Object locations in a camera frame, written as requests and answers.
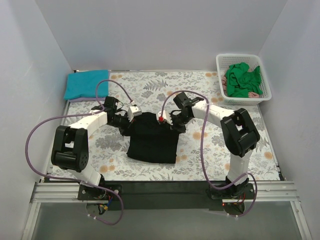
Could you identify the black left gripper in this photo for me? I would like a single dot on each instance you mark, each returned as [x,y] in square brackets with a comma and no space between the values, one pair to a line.
[125,125]

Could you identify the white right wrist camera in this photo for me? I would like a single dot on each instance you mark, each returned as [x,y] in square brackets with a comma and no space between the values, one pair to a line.
[164,117]

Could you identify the green t shirt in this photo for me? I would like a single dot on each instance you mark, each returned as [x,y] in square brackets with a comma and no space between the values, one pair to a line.
[244,67]

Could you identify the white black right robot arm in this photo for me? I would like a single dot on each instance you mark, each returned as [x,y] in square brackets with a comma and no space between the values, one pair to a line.
[239,133]

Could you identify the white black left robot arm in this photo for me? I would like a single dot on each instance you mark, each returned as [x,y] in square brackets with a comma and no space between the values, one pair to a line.
[70,151]

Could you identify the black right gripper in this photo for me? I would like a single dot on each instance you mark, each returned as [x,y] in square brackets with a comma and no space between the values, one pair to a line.
[175,122]

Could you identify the aluminium frame rail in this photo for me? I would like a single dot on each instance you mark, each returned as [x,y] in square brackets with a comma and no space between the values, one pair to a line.
[67,192]

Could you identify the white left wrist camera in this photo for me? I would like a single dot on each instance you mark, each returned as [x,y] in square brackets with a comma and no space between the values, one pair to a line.
[133,111]

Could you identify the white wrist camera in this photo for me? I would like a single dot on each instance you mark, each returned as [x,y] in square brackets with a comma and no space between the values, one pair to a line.
[133,111]
[164,117]

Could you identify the folded teal t shirt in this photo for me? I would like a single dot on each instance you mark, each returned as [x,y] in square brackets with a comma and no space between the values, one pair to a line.
[83,84]

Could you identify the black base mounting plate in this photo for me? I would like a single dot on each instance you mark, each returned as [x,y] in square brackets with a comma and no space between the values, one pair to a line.
[165,195]

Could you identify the folded lavender garment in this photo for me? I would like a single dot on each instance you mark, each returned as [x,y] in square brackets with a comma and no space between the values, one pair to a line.
[81,99]

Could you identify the black t shirt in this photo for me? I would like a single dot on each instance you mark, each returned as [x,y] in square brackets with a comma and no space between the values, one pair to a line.
[150,141]

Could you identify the white plastic laundry basket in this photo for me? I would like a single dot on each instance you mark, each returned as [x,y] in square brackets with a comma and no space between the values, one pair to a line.
[224,60]

